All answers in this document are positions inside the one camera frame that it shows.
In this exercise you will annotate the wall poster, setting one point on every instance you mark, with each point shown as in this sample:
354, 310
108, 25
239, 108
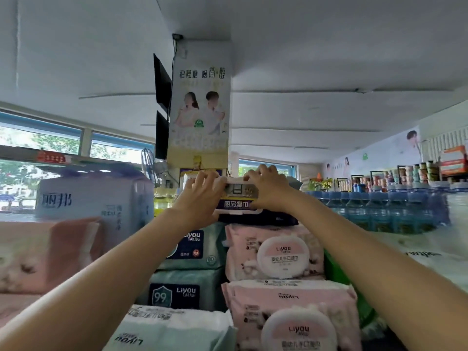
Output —
376, 153

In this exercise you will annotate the navy kitchen wipes pack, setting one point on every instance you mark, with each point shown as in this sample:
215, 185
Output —
237, 206

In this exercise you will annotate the row of blue-capped water bottles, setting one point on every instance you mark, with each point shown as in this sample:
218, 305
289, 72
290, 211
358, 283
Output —
384, 212

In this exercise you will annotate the stack of pink tissue packs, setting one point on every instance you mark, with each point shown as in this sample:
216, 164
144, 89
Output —
36, 259

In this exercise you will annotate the stack of orange white boxes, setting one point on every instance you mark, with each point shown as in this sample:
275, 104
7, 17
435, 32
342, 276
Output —
453, 160

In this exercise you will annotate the dark metal shelf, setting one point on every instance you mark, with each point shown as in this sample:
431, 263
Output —
387, 343

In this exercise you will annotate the white baby wipes packets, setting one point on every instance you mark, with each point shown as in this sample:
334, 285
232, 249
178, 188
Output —
420, 259

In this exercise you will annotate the grey electric fan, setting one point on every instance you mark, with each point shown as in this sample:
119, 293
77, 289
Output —
150, 166

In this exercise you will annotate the person's right forearm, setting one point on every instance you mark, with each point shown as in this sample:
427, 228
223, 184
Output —
395, 274

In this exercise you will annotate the black ceiling camera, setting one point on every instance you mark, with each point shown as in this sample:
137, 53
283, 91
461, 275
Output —
178, 36

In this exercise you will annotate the person's left hand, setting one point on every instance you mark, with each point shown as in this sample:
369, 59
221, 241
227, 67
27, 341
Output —
201, 201

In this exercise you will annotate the person's left forearm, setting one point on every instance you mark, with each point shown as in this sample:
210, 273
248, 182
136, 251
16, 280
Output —
91, 288

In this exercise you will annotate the black wall monitor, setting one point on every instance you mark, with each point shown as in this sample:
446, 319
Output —
162, 135
162, 84

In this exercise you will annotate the pink wipes pack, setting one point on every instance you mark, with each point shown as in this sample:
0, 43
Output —
248, 307
241, 252

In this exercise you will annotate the blue framed window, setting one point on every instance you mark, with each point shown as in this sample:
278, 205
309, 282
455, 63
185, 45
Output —
55, 142
267, 168

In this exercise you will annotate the teal Liyou wipes pack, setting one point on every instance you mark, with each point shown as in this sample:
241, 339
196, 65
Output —
204, 252

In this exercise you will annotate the red sign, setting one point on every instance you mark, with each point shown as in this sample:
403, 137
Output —
53, 157

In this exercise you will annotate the large pale blue tissue pack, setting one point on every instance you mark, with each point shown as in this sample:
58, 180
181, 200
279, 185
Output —
91, 204

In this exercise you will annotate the pillar poster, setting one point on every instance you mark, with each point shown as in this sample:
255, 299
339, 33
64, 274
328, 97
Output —
199, 105

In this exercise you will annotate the person's right hand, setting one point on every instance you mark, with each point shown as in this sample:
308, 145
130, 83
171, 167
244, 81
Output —
274, 190

